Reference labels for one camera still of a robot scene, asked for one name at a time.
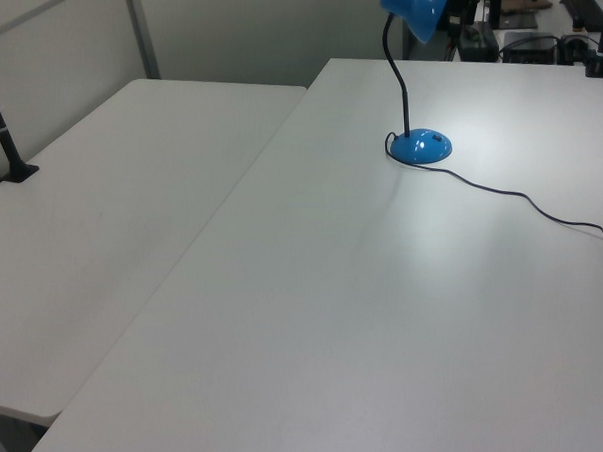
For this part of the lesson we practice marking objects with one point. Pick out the blue gooseneck desk lamp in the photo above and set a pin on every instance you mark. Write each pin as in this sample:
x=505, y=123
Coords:
x=420, y=148

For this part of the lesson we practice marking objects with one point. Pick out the black box with green light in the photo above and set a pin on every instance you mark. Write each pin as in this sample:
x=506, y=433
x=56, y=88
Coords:
x=479, y=43

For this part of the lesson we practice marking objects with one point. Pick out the black computer case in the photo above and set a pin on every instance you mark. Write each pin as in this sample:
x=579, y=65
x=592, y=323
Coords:
x=529, y=48

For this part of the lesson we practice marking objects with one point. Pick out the black camera pole with clamp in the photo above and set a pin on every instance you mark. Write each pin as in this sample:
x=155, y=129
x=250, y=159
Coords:
x=2, y=134

